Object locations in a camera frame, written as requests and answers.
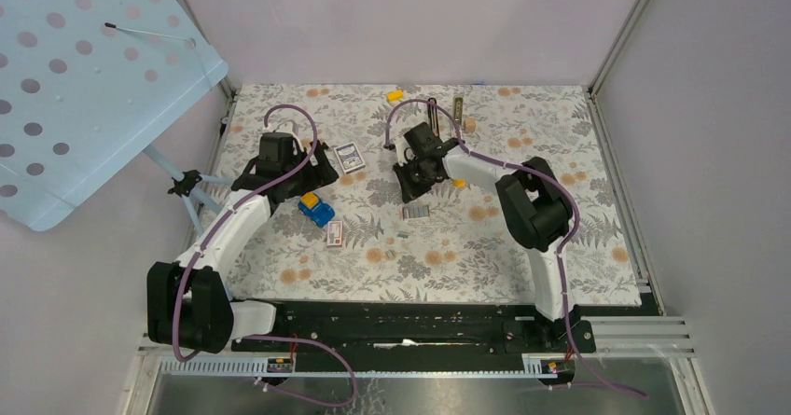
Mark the white beige stapler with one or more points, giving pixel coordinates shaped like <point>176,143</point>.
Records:
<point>458,110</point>

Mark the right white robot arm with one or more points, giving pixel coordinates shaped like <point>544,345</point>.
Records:
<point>536,210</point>

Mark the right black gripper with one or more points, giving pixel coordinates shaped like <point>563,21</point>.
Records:
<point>409,191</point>

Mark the blue perforated stand panel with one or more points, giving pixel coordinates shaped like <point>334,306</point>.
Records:
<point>86,86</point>

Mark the tan small cube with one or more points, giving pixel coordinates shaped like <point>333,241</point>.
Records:
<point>470,125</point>

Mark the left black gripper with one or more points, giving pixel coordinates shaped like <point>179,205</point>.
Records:
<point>320,173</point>

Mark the blue yellow toy car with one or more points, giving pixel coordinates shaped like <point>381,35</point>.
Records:
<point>316,209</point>

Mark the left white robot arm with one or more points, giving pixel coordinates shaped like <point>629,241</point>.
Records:
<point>187,300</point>

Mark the yellow small block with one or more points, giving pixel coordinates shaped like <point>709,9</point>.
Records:
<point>394,96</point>

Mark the floral table mat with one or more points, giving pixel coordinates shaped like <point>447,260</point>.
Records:
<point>462,252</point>

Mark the blue playing card box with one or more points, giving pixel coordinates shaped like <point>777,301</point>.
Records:
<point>349,157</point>

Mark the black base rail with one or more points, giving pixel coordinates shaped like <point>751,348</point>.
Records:
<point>417,337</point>

